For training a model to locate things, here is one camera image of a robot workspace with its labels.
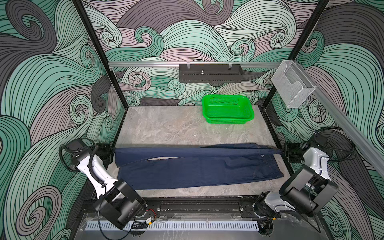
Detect dark blue denim trousers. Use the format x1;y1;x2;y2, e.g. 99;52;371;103
115;143;283;190

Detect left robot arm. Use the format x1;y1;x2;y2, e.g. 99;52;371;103
59;139;147;230

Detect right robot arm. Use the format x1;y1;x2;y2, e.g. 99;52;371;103
254;127;357;218

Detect green plastic basket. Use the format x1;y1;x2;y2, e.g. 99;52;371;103
202;95;255;125

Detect clear plastic wall bin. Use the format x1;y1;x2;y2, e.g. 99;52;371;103
272;61;315;109

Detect right aluminium rail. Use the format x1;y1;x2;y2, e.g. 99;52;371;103
297;63;384;176

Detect aluminium rail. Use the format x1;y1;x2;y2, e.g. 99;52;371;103
108;61;283;70
297;63;384;176

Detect back aluminium rail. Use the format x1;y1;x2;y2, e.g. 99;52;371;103
108;61;283;70

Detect black front mounting rail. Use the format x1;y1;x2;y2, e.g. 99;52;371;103
80;196;319;218

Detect white slotted cable duct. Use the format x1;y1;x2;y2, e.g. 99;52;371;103
84;221;259;232

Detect black perforated wall shelf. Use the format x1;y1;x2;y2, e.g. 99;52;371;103
179;64;244;87

